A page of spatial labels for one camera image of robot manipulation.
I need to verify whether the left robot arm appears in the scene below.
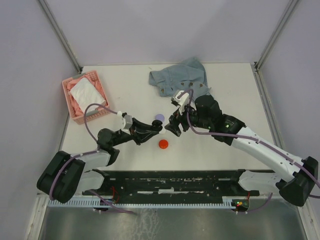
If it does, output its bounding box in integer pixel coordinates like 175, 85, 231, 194
36, 115, 163, 204

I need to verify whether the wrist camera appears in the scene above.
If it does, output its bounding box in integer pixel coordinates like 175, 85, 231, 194
171, 89, 194, 116
117, 111, 133, 131

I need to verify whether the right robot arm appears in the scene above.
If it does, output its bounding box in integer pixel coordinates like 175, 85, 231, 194
165, 90, 320, 207

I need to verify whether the white folded cloth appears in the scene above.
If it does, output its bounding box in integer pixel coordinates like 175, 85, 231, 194
70, 78, 104, 113

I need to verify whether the aluminium frame post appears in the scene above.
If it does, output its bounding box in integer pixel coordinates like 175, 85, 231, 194
254, 0, 301, 72
36, 0, 83, 74

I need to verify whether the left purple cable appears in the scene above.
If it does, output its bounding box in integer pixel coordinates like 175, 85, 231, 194
48, 103, 121, 201

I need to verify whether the blue denim jacket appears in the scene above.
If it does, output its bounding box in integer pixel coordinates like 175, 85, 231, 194
148, 57, 211, 100

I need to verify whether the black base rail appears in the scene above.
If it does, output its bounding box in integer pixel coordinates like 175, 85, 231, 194
95, 170, 260, 204

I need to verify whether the purple cable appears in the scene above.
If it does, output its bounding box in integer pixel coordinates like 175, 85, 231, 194
177, 88, 320, 198
48, 103, 121, 201

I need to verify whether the left aluminium frame post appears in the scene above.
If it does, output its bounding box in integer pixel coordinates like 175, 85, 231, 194
36, 0, 83, 74

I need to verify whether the right aluminium frame post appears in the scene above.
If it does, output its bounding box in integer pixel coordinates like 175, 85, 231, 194
254, 0, 301, 72

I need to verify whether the purple earbud case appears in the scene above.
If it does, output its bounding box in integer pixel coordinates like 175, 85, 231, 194
155, 114, 165, 122

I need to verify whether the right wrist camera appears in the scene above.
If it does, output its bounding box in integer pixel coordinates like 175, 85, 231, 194
171, 89, 194, 116

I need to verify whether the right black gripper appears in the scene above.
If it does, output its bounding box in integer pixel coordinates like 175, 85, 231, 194
164, 100, 212, 137

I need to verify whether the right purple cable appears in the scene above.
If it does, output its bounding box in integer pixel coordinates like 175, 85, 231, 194
177, 88, 320, 198

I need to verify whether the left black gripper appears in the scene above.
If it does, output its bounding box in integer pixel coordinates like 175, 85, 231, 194
111, 117, 159, 147

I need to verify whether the pink plastic basket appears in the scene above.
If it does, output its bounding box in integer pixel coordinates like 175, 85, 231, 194
62, 70, 109, 125

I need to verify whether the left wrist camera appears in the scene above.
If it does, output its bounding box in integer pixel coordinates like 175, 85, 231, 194
117, 111, 133, 131

